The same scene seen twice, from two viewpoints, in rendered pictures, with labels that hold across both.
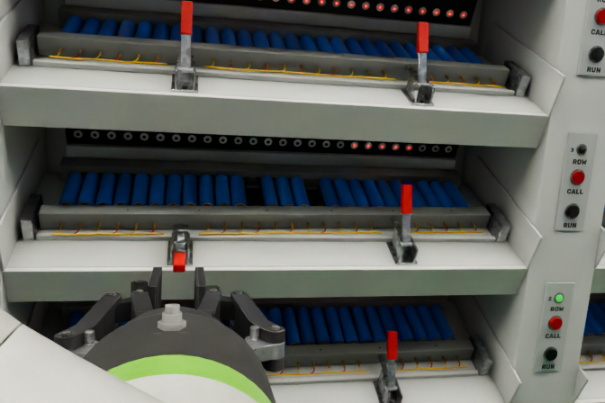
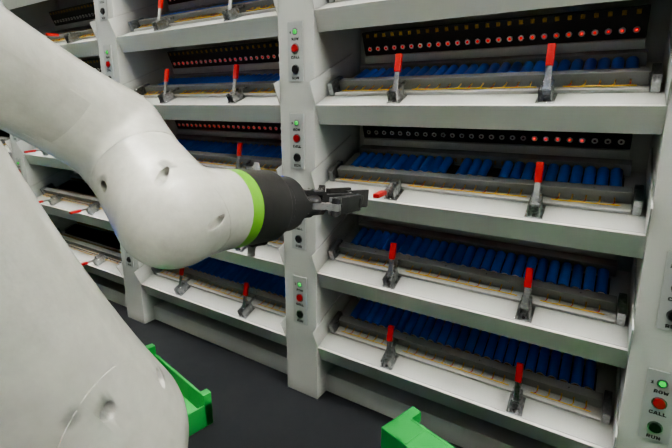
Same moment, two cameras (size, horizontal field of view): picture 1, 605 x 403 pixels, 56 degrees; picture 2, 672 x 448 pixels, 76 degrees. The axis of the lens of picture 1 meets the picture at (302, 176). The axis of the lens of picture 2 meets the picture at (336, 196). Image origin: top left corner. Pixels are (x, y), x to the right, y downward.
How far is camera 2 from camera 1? 0.40 m
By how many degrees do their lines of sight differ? 43
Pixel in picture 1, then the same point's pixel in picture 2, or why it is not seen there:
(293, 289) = (453, 223)
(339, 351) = (499, 277)
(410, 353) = (555, 291)
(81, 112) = (347, 116)
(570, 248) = not seen: outside the picture
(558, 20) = not seen: outside the picture
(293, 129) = (453, 122)
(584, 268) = not seen: outside the picture
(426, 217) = (568, 189)
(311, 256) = (468, 205)
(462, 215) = (602, 191)
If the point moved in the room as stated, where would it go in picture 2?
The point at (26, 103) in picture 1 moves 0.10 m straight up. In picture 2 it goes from (326, 113) to (326, 64)
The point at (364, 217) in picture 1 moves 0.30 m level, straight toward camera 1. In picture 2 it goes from (516, 185) to (405, 210)
